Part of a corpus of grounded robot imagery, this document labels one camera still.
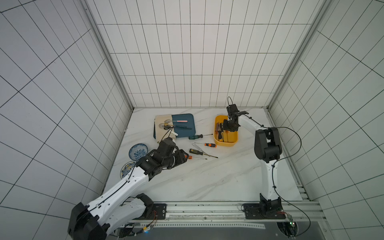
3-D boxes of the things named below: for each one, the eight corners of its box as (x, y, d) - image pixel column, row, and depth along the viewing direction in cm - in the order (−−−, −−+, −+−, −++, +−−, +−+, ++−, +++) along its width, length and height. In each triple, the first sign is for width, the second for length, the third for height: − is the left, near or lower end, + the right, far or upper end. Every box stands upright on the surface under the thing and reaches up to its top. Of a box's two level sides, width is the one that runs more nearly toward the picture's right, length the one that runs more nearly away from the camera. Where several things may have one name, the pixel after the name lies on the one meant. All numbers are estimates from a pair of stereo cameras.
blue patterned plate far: (130, 160, 94) (127, 156, 89) (134, 148, 100) (131, 143, 95) (146, 160, 94) (143, 156, 89) (148, 148, 100) (146, 143, 95)
